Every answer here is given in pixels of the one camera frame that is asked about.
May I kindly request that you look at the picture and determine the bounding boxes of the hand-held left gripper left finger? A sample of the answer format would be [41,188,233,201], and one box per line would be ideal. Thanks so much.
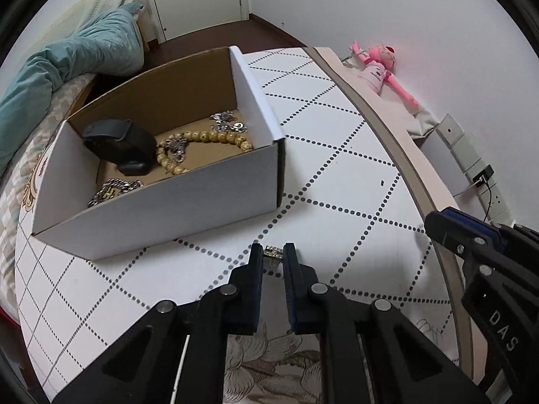
[53,242,264,404]

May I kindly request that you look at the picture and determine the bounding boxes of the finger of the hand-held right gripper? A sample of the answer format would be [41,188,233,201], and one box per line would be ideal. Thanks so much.
[442,206,512,241]
[423,211,486,262]

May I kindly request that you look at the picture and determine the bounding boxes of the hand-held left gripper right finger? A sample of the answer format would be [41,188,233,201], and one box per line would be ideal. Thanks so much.
[282,242,492,404]

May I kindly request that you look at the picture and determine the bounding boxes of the white cardboard box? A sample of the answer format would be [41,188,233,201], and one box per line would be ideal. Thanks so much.
[31,45,288,262]

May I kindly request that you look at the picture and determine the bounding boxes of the wooden bead bracelet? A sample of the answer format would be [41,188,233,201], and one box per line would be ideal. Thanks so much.
[156,130,254,176]

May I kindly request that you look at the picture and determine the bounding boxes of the silver pendant necklace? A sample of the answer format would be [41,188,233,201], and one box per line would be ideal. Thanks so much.
[162,136,188,164]

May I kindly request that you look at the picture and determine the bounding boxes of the silver chain bracelet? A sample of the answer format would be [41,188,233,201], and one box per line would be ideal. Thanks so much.
[88,178,144,208]

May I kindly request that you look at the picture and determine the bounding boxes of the silver charm bracelet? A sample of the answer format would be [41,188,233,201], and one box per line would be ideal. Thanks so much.
[209,110,247,134]

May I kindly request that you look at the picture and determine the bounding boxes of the black smart band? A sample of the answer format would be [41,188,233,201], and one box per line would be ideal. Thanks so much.
[82,119,156,176]

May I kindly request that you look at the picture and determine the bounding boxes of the black charger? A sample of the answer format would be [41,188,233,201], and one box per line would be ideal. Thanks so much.
[471,166,495,187]

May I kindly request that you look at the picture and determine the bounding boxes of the floral diamond-pattern tablecloth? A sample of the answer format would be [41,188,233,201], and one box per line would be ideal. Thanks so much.
[14,46,475,404]

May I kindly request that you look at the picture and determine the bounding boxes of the pink plush toy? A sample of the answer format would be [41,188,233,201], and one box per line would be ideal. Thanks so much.
[348,41,420,108]

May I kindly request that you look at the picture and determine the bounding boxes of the checked bed sheet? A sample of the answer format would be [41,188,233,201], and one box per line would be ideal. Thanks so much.
[0,72,95,316]

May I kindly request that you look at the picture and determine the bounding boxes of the light blue duvet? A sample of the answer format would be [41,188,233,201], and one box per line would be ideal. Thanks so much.
[0,2,146,174]

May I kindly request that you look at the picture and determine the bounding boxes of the pale patterned pillow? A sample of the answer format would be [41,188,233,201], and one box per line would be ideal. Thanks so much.
[54,0,140,39]

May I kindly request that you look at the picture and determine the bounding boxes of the black cable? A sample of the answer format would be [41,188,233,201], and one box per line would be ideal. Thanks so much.
[483,180,497,222]

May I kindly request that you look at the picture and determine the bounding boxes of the white wall socket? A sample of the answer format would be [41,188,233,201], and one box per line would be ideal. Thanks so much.
[479,176,513,221]

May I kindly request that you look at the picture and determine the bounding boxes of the white wall power strip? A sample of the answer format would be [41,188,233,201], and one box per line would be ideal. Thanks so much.
[420,137,475,197]

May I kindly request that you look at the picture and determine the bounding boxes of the grey wall switch panel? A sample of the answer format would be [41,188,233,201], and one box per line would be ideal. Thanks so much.
[435,112,468,144]

